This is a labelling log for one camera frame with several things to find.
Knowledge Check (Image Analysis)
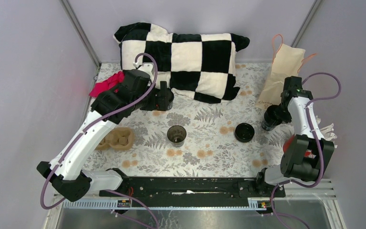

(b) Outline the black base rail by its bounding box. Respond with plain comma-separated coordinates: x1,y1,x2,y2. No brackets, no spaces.
116,171,285,208

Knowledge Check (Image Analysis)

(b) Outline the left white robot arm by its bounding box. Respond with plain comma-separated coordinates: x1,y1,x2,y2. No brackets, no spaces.
37,69,174,202

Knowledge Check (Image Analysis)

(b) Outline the brown paper bag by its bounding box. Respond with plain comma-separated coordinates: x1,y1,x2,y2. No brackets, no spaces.
255,34,317,110

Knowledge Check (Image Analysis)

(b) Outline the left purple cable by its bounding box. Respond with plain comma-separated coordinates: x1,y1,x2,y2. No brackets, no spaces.
40,52,160,229

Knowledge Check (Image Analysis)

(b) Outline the red cup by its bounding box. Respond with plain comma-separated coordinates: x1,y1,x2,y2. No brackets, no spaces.
283,135,295,153

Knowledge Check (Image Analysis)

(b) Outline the white wrapped straws bundle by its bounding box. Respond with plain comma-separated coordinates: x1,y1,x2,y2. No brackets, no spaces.
319,123,337,141

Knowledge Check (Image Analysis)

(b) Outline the brown cardboard cup carrier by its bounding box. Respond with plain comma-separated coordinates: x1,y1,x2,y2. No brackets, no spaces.
95,127,135,151

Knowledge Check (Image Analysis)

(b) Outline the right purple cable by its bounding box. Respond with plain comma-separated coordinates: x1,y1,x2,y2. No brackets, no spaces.
270,72,342,229

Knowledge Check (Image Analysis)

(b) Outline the pink cloth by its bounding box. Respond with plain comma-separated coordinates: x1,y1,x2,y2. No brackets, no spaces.
89,71,124,98

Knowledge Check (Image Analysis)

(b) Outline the black white checkered pillow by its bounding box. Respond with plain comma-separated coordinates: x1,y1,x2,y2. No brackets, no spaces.
113,22,250,104

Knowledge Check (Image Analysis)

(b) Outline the floral table mat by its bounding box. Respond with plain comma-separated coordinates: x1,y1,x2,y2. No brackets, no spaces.
83,63,293,177

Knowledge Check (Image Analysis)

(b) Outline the purple cable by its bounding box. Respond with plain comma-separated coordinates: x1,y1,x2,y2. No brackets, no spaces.
40,52,160,229
270,72,342,229

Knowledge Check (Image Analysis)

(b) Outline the stack of black cups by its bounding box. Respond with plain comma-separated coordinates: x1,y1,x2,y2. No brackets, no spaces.
261,105,282,131

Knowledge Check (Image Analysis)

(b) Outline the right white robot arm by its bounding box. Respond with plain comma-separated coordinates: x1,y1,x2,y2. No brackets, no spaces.
254,76,335,197

